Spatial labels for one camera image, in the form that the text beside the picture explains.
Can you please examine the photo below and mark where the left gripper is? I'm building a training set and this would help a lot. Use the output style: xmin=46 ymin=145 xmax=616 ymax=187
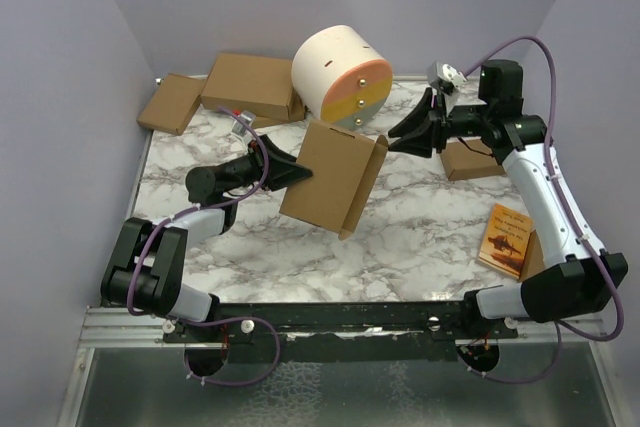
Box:
xmin=220 ymin=133 xmax=314 ymax=191

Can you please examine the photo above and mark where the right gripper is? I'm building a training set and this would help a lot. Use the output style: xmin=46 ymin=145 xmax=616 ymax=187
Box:
xmin=387 ymin=88 xmax=492 ymax=157

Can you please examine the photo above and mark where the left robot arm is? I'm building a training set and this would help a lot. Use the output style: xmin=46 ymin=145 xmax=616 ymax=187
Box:
xmin=100 ymin=135 xmax=313 ymax=342

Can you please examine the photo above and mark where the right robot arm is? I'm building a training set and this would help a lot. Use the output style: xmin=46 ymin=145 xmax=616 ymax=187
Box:
xmin=389 ymin=60 xmax=628 ymax=338

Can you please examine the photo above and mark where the small folded cardboard box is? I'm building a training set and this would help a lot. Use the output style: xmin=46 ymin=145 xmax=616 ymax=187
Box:
xmin=439 ymin=139 xmax=505 ymax=182

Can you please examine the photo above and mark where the cardboard box under large box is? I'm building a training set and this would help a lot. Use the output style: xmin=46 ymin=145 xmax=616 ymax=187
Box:
xmin=252 ymin=104 xmax=306 ymax=129

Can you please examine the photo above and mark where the large folded cardboard box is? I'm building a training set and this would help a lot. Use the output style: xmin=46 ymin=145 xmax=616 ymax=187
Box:
xmin=200 ymin=53 xmax=294 ymax=121

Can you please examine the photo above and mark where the cardboard box under book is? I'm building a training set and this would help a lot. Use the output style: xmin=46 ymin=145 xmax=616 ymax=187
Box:
xmin=518 ymin=230 xmax=545 ymax=283

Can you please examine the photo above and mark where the round cream drawer cabinet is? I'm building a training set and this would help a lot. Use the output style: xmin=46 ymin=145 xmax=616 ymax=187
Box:
xmin=291 ymin=25 xmax=393 ymax=130

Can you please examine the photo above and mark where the orange paperback book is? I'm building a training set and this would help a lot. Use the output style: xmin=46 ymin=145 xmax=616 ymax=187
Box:
xmin=476 ymin=204 xmax=534 ymax=279

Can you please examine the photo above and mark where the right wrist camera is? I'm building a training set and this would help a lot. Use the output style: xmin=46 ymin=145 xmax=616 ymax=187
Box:
xmin=427 ymin=61 xmax=467 ymax=96

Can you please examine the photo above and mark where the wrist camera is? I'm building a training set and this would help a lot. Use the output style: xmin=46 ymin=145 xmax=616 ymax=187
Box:
xmin=427 ymin=61 xmax=467 ymax=96
xmin=231 ymin=110 xmax=256 ymax=143

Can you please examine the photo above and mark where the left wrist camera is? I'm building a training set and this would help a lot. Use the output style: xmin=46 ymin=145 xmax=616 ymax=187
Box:
xmin=231 ymin=110 xmax=256 ymax=143

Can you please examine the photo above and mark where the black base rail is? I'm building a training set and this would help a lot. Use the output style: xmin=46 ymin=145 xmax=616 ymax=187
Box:
xmin=163 ymin=301 xmax=517 ymax=363

